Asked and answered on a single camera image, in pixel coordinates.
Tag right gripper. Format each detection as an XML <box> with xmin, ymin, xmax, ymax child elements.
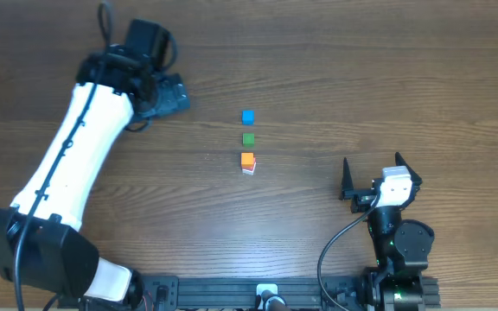
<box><xmin>339</xmin><ymin>151</ymin><xmax>423</xmax><ymax>213</ymax></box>

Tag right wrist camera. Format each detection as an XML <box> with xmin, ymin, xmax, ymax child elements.
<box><xmin>373</xmin><ymin>166</ymin><xmax>413</xmax><ymax>207</ymax></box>

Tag black cable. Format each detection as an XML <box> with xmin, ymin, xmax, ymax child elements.
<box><xmin>13</xmin><ymin>1</ymin><xmax>179</xmax><ymax>311</ymax></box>
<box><xmin>316</xmin><ymin>194</ymin><xmax>382</xmax><ymax>311</ymax></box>

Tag mounting rail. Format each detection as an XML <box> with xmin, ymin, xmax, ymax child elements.
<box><xmin>58</xmin><ymin>275</ymin><xmax>441</xmax><ymax>311</ymax></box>

